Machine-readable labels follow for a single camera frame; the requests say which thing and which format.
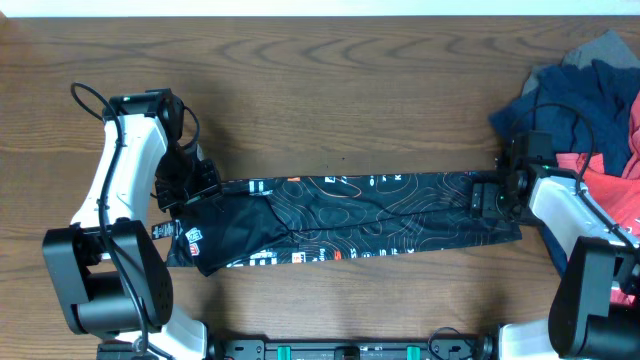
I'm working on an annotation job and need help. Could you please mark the black mounting rail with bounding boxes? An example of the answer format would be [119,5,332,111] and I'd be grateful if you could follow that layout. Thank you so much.
[207,333,497,360]

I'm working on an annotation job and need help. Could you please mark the black jersey with orange lines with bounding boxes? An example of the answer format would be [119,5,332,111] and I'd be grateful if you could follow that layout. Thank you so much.
[151,172,521,276]

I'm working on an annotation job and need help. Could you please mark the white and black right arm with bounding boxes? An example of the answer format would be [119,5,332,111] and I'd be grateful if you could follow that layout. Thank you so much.
[471,160,639,359]

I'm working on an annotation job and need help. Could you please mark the navy blue garment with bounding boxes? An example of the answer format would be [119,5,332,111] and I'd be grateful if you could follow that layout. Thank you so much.
[489,81,639,270]

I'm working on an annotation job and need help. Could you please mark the grey garment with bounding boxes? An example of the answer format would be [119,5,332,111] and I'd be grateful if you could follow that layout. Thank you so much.
[521,30,639,99]

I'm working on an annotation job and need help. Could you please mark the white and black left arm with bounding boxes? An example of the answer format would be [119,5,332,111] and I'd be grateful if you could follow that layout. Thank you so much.
[42,88,222,359]

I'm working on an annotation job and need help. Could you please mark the red garment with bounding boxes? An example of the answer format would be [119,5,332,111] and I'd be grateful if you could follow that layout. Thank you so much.
[584,97,639,238]

